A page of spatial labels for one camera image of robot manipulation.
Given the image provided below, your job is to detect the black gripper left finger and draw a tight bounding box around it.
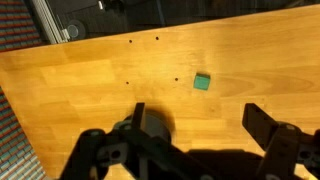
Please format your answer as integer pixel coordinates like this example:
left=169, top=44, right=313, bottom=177
left=59, top=102, right=214, bottom=180

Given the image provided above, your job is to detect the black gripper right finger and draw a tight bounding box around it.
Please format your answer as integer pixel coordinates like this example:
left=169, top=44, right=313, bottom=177
left=242, top=102, right=320, bottom=180

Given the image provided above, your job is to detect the small green block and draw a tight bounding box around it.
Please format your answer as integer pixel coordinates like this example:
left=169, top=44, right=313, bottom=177
left=193, top=72, right=212, bottom=91

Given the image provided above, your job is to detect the black bowl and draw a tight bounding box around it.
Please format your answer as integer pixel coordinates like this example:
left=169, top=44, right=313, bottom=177
left=113, top=111, right=173, bottom=145

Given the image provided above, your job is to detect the black round caster foot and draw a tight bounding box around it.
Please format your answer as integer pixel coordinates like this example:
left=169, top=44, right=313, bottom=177
left=65, top=19, right=88, bottom=41

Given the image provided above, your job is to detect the aluminium extrusion rail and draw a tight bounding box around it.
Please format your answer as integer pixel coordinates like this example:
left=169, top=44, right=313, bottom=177
left=31, top=0, right=72, bottom=45

